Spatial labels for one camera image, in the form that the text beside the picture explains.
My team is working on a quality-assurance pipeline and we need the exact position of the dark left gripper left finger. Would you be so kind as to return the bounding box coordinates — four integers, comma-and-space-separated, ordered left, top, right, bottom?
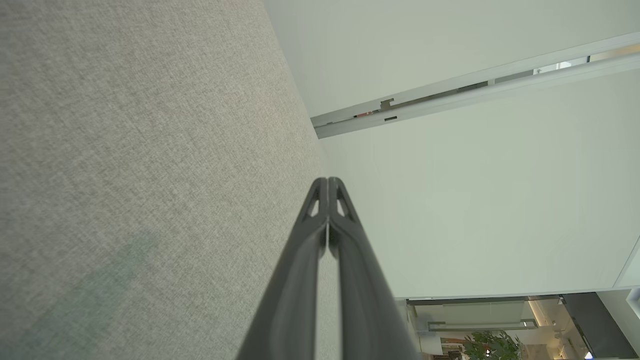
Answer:
235, 177, 329, 360

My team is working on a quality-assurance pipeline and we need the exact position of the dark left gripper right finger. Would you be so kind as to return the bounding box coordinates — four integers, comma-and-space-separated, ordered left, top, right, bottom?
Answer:
327, 177, 422, 360

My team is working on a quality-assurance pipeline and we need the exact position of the metal-framed glass door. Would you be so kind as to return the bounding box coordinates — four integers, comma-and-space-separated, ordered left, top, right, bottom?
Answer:
406, 295, 566, 360

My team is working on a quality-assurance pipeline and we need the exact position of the green potted plant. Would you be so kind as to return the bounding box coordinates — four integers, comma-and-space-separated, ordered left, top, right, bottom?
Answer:
461, 330, 525, 360

